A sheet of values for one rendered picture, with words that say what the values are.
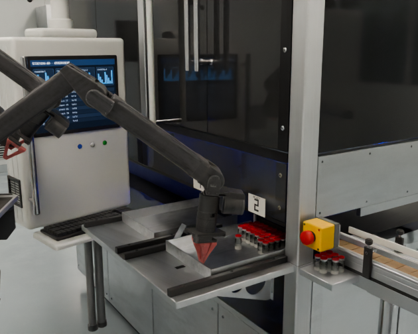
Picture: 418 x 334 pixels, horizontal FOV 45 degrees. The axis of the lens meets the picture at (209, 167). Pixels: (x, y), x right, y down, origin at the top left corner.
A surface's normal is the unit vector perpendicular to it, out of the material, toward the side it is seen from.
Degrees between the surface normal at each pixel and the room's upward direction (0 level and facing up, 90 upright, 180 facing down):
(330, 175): 90
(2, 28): 90
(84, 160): 90
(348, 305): 90
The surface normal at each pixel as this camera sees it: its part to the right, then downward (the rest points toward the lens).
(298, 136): -0.83, 0.13
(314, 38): 0.55, 0.19
